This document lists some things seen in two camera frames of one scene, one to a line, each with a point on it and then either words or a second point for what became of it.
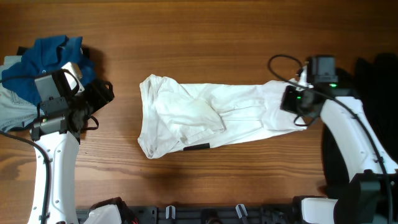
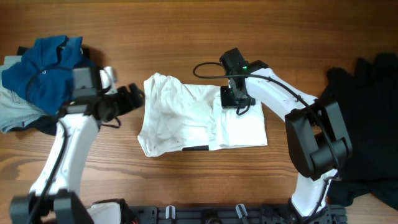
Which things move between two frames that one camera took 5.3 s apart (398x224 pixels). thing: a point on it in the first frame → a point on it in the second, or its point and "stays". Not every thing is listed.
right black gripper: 286,104 → 227,101
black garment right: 376,82 stays
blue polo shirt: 44,57 stays
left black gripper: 101,92 → 127,104
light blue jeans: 14,111 stays
